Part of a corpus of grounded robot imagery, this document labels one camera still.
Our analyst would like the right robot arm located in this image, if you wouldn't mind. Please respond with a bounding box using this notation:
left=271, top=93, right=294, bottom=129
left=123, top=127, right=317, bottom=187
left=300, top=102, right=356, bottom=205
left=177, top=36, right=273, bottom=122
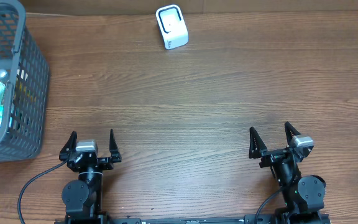
left=248, top=121, right=331, bottom=224

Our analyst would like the white barcode scanner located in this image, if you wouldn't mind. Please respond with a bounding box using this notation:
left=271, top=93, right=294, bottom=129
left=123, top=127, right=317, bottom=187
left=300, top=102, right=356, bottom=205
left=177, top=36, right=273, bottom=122
left=155, top=4, right=189, bottom=50

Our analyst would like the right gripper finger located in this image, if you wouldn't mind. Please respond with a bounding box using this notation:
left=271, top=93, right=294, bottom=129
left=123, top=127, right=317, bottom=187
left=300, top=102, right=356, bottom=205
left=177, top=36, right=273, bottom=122
left=284, top=121, right=301, bottom=146
left=249, top=127, right=267, bottom=159

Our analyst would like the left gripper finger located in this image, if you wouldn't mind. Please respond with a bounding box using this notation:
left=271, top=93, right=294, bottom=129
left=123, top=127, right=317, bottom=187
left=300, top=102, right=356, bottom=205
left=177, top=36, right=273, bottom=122
left=59, top=131, right=77, bottom=161
left=109, top=129, right=122, bottom=163

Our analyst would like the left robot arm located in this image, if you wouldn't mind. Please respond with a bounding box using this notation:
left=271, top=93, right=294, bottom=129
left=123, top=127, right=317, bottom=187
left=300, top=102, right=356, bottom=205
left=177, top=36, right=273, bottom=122
left=59, top=130, right=122, bottom=223

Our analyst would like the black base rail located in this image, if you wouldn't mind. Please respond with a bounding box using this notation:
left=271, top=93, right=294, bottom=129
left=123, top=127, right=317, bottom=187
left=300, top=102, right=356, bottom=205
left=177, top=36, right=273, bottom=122
left=54, top=215, right=331, bottom=224

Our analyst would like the grey plastic mesh basket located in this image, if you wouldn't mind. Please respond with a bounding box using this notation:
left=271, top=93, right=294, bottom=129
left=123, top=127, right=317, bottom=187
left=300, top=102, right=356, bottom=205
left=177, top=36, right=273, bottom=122
left=0, top=0, right=50, bottom=162

